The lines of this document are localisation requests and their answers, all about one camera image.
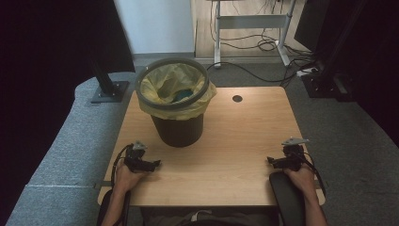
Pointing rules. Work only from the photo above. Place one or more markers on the black metal stand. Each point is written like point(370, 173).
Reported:
point(326, 84)

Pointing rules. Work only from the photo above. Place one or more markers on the person's right hand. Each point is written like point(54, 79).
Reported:
point(302, 179)

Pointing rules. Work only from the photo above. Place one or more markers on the black trash bin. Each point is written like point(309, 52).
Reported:
point(177, 132)

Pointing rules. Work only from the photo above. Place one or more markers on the person's left hand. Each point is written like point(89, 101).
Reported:
point(125, 180)

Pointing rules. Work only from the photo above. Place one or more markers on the yellow garbage bag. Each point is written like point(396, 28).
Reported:
point(163, 80)

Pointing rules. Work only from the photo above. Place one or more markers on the black stand with base plate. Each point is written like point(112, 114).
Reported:
point(108, 91)

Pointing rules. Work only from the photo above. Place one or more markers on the black curtain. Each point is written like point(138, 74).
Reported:
point(382, 62)
point(40, 47)

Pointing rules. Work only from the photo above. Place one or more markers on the grey carpet mat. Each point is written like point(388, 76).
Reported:
point(62, 157)

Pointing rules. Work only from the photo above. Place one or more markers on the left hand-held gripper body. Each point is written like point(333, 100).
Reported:
point(135, 158)

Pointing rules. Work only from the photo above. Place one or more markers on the white power strip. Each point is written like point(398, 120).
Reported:
point(306, 72)

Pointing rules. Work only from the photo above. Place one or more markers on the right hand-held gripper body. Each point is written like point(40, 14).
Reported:
point(293, 158)

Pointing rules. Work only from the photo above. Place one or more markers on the person's lap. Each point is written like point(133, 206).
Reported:
point(219, 218)

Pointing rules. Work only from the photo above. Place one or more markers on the crumpled blue item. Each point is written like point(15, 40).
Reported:
point(183, 94)

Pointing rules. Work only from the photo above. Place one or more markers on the white metal desk frame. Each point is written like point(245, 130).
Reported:
point(251, 22)

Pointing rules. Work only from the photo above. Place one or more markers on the black monitor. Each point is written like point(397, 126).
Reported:
point(310, 25)

